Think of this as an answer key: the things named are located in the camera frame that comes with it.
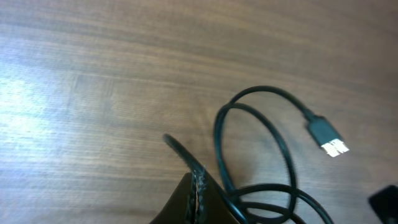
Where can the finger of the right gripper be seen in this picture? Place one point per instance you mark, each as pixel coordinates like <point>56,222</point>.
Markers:
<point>384,204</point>

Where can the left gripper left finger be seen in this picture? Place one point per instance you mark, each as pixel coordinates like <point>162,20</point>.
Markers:
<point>181,206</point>

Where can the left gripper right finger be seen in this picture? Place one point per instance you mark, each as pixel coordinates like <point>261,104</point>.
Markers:
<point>208,206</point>

